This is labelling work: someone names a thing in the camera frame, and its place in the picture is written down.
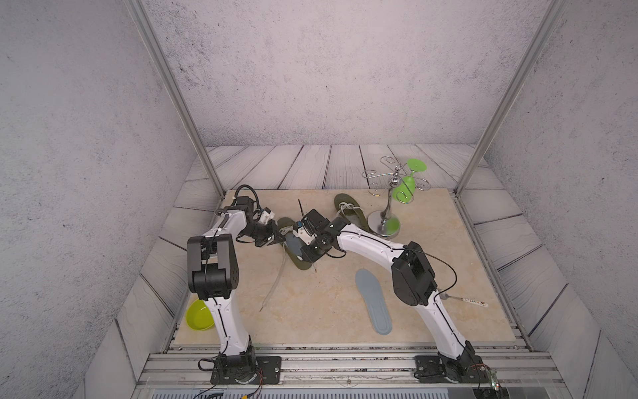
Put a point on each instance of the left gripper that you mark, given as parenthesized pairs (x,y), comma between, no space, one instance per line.
(270,238)

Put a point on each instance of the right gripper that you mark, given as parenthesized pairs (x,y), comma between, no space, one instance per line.
(307,255)

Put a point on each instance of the olive green shoe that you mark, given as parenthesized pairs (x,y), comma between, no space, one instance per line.
(285,225)
(349,210)

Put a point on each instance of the grey insole one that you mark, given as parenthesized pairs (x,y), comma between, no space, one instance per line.
(294,245)
(371,292)

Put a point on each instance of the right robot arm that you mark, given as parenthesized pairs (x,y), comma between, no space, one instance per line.
(413,282)

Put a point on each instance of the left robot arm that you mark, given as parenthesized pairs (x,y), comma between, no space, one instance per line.
(213,275)

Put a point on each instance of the chrome metal stand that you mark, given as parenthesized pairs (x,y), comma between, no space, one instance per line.
(384,222)

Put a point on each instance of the green plastic bowl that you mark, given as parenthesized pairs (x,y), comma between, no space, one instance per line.
(198,316)

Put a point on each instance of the small grey spoon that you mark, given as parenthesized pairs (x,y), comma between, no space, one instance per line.
(482,304)

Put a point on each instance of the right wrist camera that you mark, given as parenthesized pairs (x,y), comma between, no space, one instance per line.
(303,233)

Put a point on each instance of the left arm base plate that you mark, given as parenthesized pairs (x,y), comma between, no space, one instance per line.
(247,370)

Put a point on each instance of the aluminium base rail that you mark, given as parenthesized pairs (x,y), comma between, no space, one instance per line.
(392,366)

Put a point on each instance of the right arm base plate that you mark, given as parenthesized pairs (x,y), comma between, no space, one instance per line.
(440,369)

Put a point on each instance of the left aluminium frame post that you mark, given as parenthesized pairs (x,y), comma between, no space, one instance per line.
(153,46)

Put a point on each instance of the aluminium frame post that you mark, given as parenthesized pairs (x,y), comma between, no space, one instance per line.
(153,46)
(534,51)

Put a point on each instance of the right aluminium frame post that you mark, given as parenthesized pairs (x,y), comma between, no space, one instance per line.
(534,51)

